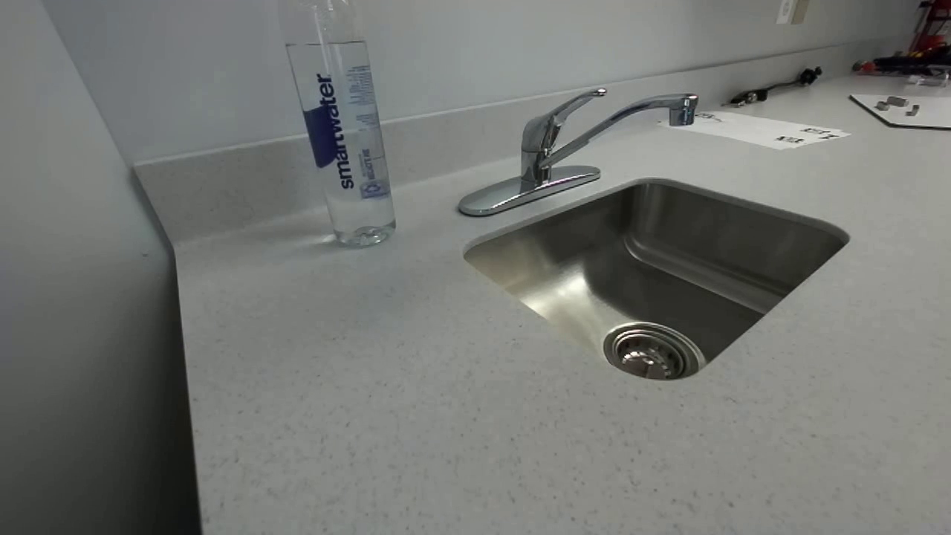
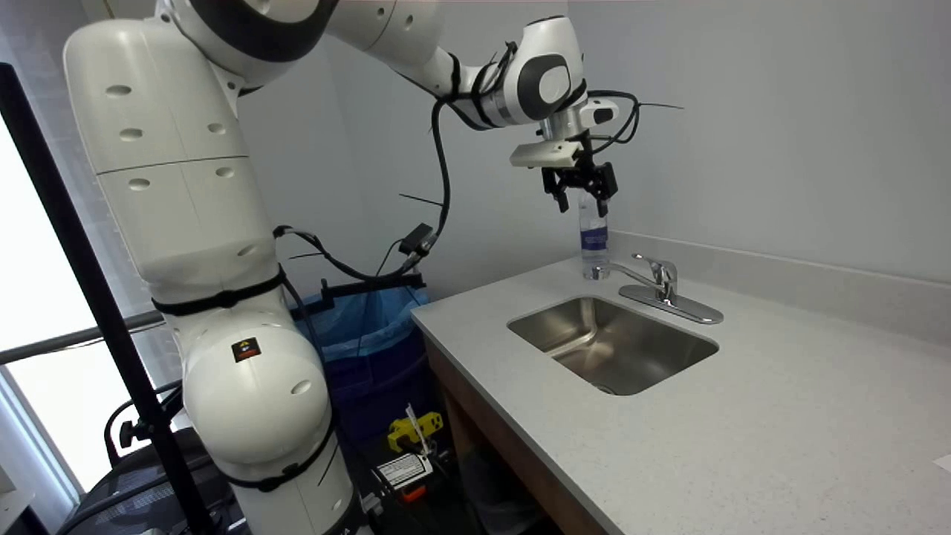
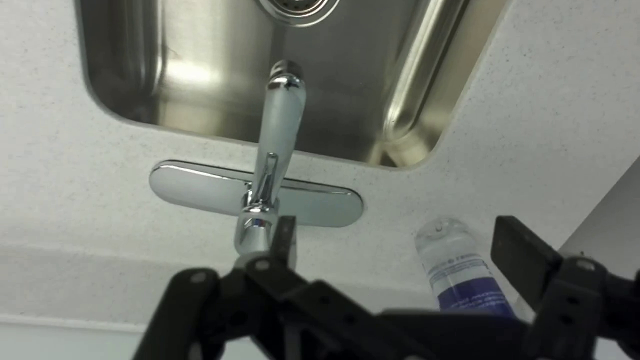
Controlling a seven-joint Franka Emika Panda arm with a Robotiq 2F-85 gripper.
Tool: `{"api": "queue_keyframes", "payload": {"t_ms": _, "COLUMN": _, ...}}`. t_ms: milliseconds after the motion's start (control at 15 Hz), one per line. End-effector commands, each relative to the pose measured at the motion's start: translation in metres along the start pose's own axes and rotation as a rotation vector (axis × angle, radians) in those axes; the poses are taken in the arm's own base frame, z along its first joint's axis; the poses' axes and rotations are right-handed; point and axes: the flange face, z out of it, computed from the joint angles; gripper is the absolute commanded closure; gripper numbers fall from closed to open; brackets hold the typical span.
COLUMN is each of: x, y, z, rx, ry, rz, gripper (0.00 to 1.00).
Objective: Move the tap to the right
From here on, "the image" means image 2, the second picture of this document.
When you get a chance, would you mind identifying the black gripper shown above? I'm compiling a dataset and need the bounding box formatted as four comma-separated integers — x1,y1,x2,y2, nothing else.
537,157,622,219

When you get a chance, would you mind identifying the chrome sink faucet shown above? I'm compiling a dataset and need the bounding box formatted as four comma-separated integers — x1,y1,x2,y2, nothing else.
582,250,727,328

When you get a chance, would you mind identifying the clear smartwater bottle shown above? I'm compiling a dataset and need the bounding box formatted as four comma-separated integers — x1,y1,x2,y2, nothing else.
577,189,613,282

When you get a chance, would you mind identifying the stainless steel sink basin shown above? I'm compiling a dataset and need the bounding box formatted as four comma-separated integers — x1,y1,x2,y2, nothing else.
505,294,721,398

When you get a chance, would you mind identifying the wooden counter cabinet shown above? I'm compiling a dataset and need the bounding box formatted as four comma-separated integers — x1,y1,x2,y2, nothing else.
421,338,607,535

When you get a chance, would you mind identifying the bin with blue bag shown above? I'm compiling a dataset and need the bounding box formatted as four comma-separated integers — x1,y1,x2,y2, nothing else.
291,277,442,469

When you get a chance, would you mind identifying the yellow tool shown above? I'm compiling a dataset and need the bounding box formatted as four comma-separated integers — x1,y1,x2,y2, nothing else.
384,408,447,457

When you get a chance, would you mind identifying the white labelled box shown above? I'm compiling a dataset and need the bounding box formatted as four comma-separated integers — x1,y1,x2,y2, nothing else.
372,448,436,496

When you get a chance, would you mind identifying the black slanted pole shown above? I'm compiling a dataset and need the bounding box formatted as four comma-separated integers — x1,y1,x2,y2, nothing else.
0,59,216,535

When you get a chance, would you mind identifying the black cart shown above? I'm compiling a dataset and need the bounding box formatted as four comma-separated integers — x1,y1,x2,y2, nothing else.
53,384,250,535

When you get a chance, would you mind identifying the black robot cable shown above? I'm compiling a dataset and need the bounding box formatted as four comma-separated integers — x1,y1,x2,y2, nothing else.
271,57,647,292

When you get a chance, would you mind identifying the grey window rail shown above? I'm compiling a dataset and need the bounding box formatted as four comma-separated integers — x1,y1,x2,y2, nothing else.
0,308,166,368

